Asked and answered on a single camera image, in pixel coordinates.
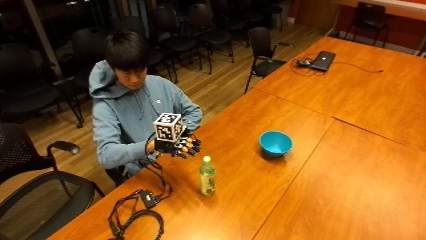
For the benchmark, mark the white cube of black markers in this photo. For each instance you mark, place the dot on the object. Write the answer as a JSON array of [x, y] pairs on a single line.
[[168, 127]]

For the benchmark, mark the green tea bottle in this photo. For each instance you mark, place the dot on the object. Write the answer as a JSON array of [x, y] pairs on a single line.
[[207, 176]]

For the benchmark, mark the the person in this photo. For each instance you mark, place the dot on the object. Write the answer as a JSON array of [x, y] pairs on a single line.
[[124, 113]]

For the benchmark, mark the small black connector box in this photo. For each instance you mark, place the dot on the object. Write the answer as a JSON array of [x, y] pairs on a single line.
[[150, 198]]

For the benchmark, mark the blue bowl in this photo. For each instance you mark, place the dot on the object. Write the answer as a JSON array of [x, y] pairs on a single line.
[[275, 142]]

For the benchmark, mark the black stacking chair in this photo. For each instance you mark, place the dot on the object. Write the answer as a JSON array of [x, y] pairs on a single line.
[[175, 40], [27, 90], [91, 50], [368, 20], [208, 30]]

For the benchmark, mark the black chair with armrests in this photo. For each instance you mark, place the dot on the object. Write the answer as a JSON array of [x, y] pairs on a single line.
[[264, 50]]

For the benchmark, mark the black power adapter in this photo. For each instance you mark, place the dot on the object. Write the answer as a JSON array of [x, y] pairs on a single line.
[[304, 63]]

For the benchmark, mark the black mesh office chair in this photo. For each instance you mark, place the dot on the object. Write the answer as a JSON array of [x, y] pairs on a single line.
[[22, 150], [40, 206]]

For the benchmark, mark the black laptop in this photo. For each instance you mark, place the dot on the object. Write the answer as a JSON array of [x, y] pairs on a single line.
[[323, 60]]

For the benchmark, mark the white table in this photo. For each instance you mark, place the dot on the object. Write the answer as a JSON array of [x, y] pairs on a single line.
[[390, 8]]

